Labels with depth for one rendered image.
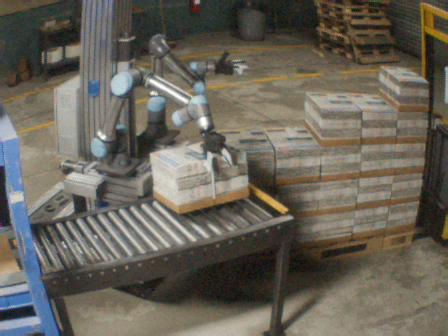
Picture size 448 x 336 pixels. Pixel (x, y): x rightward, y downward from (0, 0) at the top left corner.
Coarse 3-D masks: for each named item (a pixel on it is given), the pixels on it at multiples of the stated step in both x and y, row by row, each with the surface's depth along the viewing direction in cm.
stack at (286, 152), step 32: (256, 128) 404; (288, 128) 406; (256, 160) 373; (288, 160) 378; (320, 160) 382; (352, 160) 385; (384, 160) 389; (288, 192) 385; (320, 192) 389; (352, 192) 393; (384, 192) 398; (320, 224) 398; (352, 224) 403; (384, 224) 409; (256, 256) 399; (320, 256) 409; (352, 256) 415
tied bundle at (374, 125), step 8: (368, 112) 373; (376, 112) 374; (384, 112) 375; (392, 112) 376; (368, 120) 376; (376, 120) 377; (384, 120) 378; (392, 120) 379; (368, 128) 377; (376, 128) 378; (384, 128) 379; (392, 128) 381; (368, 136) 379; (376, 136) 380; (384, 136) 382; (392, 136) 383
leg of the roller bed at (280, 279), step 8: (280, 248) 308; (288, 248) 309; (280, 256) 310; (288, 256) 311; (280, 264) 311; (288, 264) 313; (280, 272) 313; (280, 280) 315; (280, 288) 317; (280, 296) 320; (272, 304) 326; (280, 304) 323; (272, 312) 327; (280, 312) 326; (272, 320) 329; (280, 320) 329; (272, 328) 331
